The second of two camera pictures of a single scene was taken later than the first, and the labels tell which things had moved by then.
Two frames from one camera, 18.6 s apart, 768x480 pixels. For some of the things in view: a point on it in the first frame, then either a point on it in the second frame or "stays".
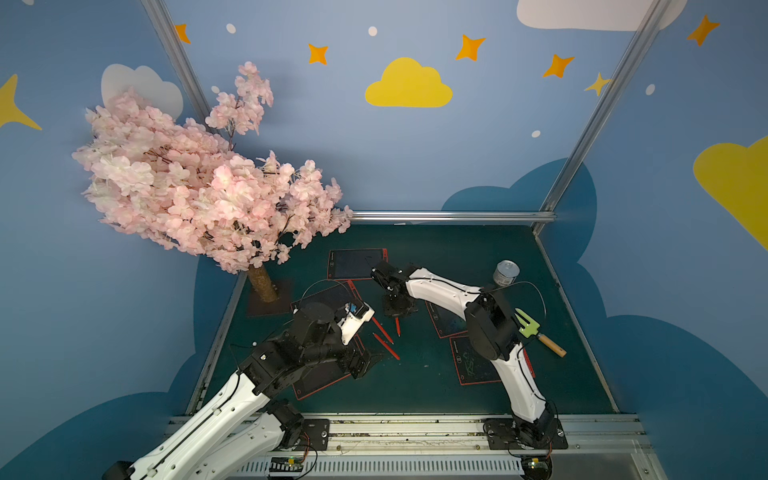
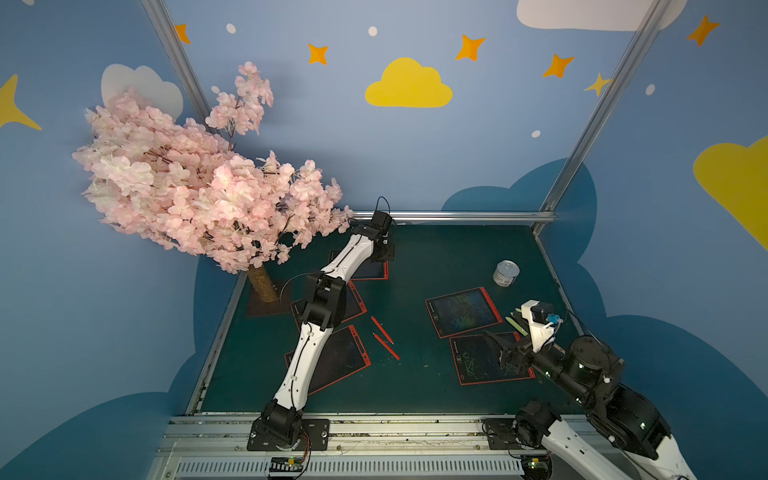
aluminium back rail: [449, 217] stays
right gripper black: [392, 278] → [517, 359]
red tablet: [473, 369] stays
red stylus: [386, 346] stays
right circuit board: [536, 467] stays
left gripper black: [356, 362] → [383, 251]
